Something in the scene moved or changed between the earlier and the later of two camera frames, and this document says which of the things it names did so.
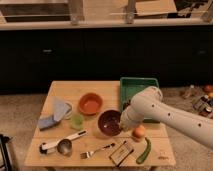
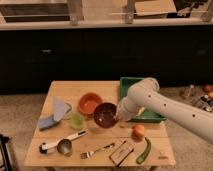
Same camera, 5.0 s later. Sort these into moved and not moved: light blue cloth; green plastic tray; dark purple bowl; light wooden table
Moved: dark purple bowl
Not moved: light blue cloth; green plastic tray; light wooden table
